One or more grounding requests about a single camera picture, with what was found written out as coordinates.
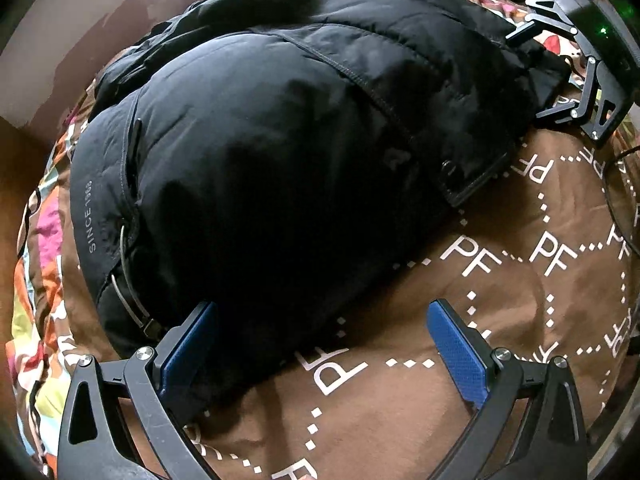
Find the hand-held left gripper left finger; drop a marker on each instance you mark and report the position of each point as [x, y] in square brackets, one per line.
[187, 360]

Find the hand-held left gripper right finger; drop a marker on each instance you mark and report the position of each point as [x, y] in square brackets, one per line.
[460, 355]

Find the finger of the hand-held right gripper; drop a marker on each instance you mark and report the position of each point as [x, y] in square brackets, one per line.
[575, 110]
[537, 21]

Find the dark navy padded jacket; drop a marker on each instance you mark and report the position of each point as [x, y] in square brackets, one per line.
[250, 160]

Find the colourful printed blanket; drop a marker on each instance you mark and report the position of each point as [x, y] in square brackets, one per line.
[450, 420]

